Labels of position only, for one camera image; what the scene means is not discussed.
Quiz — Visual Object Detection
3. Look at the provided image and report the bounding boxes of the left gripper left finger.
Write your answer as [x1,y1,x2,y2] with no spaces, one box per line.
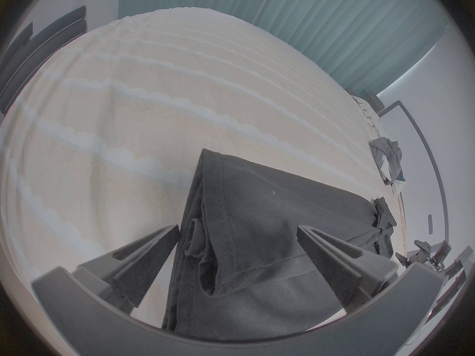
[76,224,181,309]

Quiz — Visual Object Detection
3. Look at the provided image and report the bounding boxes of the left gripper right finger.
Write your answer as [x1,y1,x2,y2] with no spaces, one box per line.
[297,225,399,309]

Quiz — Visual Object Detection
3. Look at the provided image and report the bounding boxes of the black T-shirt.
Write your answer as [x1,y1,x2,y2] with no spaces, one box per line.
[161,148,398,342]

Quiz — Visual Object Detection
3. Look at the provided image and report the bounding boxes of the bed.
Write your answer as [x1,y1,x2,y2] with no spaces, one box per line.
[0,6,451,333]

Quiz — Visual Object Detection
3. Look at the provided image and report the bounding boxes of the white printed pillow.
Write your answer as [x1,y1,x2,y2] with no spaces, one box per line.
[351,95,386,133]

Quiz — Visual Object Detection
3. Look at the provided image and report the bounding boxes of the grey bedside table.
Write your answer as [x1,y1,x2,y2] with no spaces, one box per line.
[347,88,384,110]

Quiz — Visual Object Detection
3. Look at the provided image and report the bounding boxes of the black chest of drawers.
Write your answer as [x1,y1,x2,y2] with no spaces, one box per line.
[0,5,88,117]

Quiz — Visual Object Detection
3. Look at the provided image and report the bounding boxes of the blue-green curtain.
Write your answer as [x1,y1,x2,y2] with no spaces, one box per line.
[118,0,446,93]

